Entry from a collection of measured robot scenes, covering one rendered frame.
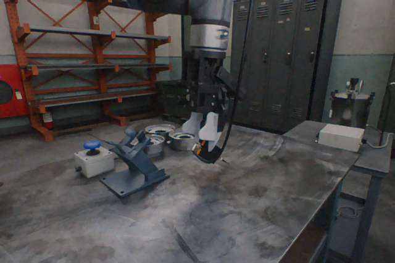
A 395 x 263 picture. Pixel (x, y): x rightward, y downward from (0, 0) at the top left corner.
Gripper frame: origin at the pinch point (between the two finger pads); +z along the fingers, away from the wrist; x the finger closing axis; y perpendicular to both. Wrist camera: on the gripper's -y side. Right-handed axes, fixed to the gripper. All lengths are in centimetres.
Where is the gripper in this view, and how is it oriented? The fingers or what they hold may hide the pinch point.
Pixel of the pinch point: (206, 142)
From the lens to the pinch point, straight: 54.6
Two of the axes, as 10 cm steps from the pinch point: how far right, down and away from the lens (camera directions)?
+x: 6.6, 2.8, -7.0
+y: -7.5, 1.5, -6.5
